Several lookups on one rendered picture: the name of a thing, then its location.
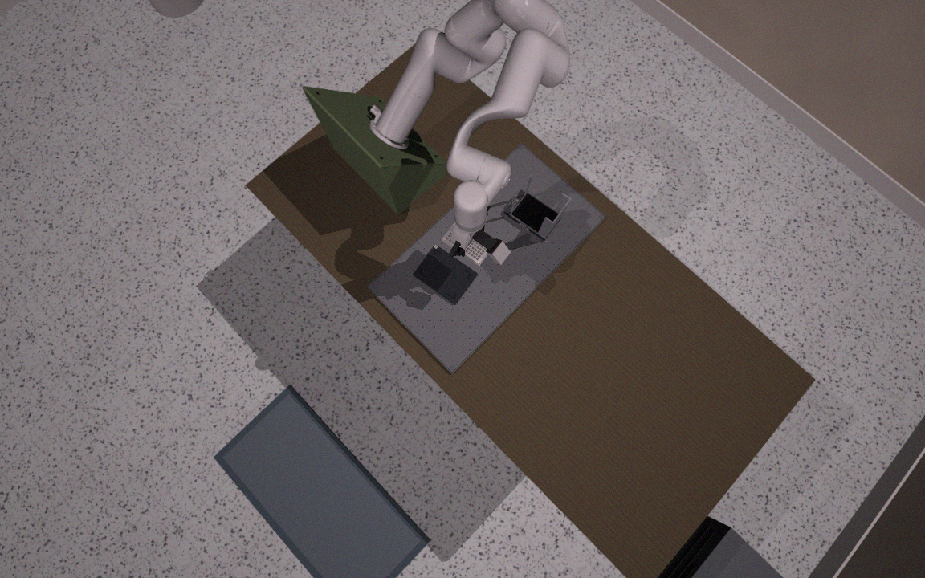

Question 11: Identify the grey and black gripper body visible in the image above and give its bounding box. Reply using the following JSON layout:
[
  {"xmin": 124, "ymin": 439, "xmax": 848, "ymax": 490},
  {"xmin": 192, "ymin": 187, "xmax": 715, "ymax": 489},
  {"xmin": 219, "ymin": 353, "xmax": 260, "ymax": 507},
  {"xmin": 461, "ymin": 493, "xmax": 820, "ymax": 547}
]
[{"xmin": 450, "ymin": 221, "xmax": 483, "ymax": 249}]

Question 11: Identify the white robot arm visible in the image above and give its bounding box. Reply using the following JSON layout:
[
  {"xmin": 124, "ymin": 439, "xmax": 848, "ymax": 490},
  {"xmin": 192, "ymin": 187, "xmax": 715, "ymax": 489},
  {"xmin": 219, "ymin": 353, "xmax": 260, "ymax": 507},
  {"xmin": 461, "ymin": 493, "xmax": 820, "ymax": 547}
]
[{"xmin": 369, "ymin": 0, "xmax": 570, "ymax": 265}]

